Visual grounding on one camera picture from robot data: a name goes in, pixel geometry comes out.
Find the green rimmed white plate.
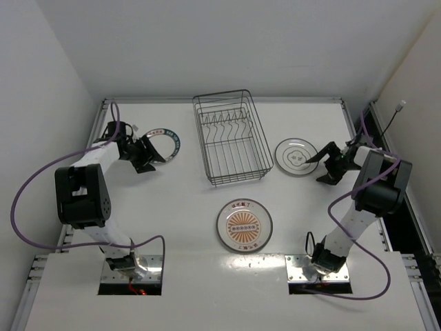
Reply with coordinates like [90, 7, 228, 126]
[145, 128, 181, 165]

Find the white plate grey pattern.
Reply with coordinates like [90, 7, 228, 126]
[275, 138, 318, 177]

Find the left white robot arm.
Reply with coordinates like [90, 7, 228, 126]
[54, 121, 165, 281]

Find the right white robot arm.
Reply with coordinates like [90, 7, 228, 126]
[306, 141, 413, 274]

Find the orange sunburst plate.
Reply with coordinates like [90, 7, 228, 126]
[216, 199, 274, 254]

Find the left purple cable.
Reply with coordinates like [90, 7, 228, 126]
[10, 102, 165, 281]

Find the black cable white plug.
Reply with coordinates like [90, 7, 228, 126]
[380, 100, 407, 138]

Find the grey wire dish rack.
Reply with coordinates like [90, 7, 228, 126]
[192, 89, 274, 187]

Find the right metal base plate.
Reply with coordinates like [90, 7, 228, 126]
[285, 254, 350, 285]

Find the metal base plate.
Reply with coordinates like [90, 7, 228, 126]
[101, 255, 163, 285]
[285, 254, 350, 285]

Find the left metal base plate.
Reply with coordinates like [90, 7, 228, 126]
[101, 255, 163, 285]

